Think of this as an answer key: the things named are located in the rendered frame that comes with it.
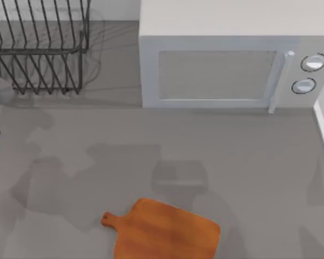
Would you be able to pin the wooden cutting board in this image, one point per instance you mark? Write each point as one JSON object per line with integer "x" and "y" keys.
{"x": 167, "y": 232}

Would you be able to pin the large microwave knob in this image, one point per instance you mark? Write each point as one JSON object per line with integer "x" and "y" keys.
{"x": 313, "y": 62}

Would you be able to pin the microwave door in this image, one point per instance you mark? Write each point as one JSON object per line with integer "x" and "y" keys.
{"x": 216, "y": 75}

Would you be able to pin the pale microwave oven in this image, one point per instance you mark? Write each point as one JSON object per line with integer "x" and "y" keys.
{"x": 232, "y": 21}

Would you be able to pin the small microwave knob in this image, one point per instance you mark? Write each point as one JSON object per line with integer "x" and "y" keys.
{"x": 303, "y": 85}

